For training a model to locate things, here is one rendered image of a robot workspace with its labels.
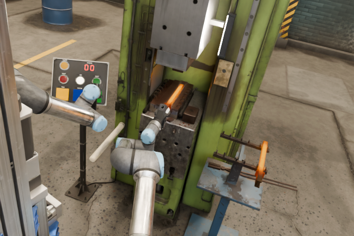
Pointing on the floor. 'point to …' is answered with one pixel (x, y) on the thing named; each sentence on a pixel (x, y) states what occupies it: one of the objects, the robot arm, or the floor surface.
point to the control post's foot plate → (73, 192)
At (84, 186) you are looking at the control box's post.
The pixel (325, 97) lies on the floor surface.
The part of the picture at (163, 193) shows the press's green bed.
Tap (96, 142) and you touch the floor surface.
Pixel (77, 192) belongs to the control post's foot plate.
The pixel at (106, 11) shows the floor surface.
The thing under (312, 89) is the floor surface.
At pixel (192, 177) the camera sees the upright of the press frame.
